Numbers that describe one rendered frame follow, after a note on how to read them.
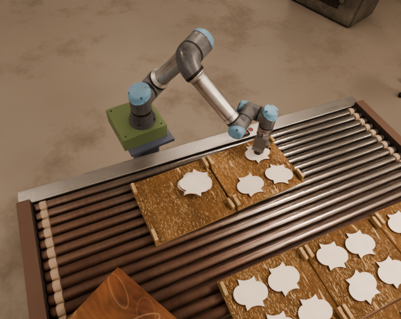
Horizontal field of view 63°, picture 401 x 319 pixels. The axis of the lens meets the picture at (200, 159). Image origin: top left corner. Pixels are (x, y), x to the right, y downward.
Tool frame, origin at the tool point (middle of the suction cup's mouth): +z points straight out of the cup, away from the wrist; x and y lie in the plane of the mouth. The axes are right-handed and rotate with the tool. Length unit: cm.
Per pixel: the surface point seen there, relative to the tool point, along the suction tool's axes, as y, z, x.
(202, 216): -48.3, 1.6, 10.3
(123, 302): -99, -9, 20
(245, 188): -25.4, 0.5, -2.2
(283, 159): 2.8, 1.6, -14.0
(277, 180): -12.4, 0.5, -15.5
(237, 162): -10.7, 1.6, 7.4
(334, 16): 359, 87, -7
